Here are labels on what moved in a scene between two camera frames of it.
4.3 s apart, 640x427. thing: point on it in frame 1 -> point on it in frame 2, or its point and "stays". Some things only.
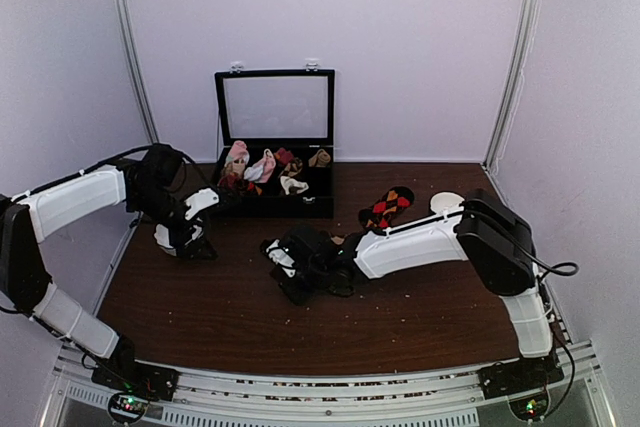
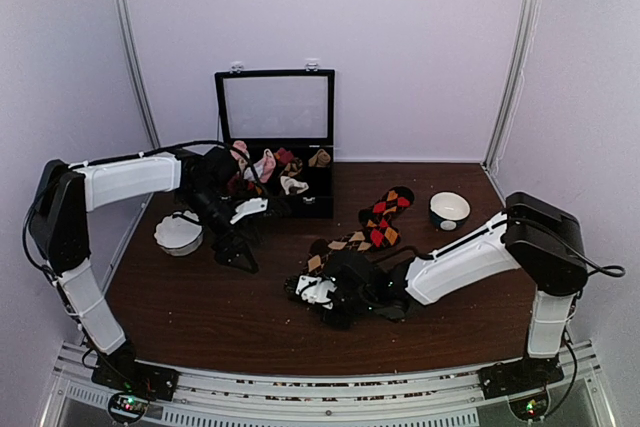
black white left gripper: (184, 250) -> (224, 253)
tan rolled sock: (320, 159) stays
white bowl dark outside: (441, 201) stays
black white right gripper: (299, 296) -> (340, 322)
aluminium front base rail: (579, 398) stays
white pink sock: (262, 169) stays
